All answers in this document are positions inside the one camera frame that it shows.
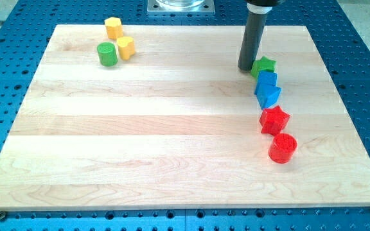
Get light wooden board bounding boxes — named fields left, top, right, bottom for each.
left=0, top=24, right=370, bottom=211

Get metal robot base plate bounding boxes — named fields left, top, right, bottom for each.
left=146, top=0, right=215, bottom=15

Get blue cube block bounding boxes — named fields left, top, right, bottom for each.
left=254, top=71, right=278, bottom=95

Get blue triangle block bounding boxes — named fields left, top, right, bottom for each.
left=256, top=83, right=281, bottom=109

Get red star block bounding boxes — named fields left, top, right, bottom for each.
left=260, top=106, right=290, bottom=136

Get yellow hexagon block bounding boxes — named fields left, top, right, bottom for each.
left=104, top=17, right=123, bottom=40

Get black robot arm end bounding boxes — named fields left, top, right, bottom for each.
left=246, top=0, right=285, bottom=15

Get red cylinder block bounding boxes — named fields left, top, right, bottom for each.
left=269, top=133, right=297, bottom=164

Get green cylinder block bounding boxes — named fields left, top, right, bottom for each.
left=97, top=42, right=118, bottom=67

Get yellow heart block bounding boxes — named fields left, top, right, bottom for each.
left=117, top=37, right=136, bottom=60

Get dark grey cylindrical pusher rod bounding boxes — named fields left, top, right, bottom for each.
left=238, top=12, right=267, bottom=72

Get green star block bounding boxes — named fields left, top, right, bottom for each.
left=251, top=56, right=277, bottom=79

